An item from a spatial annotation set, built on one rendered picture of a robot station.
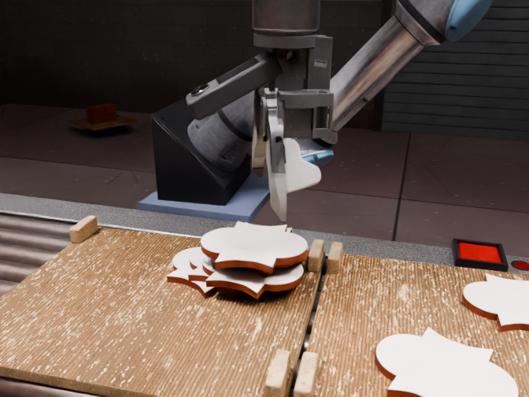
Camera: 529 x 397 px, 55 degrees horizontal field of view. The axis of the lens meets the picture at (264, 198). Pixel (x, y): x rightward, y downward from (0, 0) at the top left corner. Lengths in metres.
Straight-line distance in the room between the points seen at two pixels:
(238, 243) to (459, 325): 0.30
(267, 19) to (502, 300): 0.46
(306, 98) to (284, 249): 0.20
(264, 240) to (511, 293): 0.33
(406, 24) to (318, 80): 0.42
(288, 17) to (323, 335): 0.36
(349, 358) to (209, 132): 0.69
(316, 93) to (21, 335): 0.45
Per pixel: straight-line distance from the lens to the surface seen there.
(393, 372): 0.58
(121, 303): 0.71
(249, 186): 1.27
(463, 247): 0.90
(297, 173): 0.58
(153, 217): 1.00
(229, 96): 0.58
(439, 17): 0.98
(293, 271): 0.69
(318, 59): 0.60
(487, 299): 0.73
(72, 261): 0.84
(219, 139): 1.14
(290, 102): 0.58
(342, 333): 0.64
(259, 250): 0.67
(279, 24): 0.57
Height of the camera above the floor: 1.31
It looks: 22 degrees down
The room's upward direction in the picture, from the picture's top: straight up
